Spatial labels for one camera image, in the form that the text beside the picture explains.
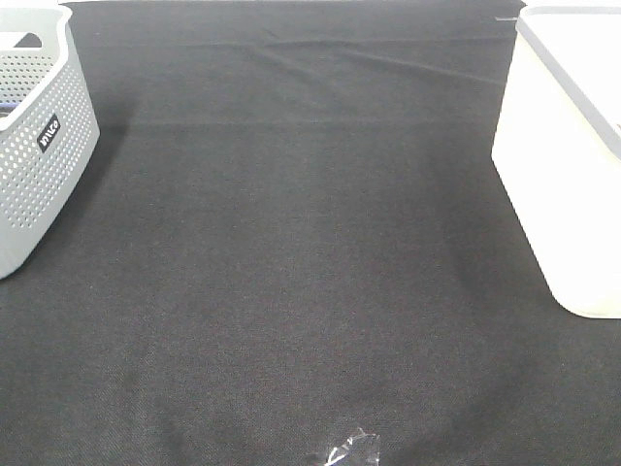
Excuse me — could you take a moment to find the black table cloth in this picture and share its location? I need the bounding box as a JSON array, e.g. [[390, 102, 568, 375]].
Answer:
[[1, 1, 620, 465]]

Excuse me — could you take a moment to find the clear tape piece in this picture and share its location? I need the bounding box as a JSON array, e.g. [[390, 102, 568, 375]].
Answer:
[[304, 428, 381, 466]]

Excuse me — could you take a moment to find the white plastic bin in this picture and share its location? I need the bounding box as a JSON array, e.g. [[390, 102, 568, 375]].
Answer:
[[491, 2, 620, 319]]

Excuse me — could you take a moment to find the grey perforated plastic basket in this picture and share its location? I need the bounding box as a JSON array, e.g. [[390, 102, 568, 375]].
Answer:
[[1, 1, 100, 277]]

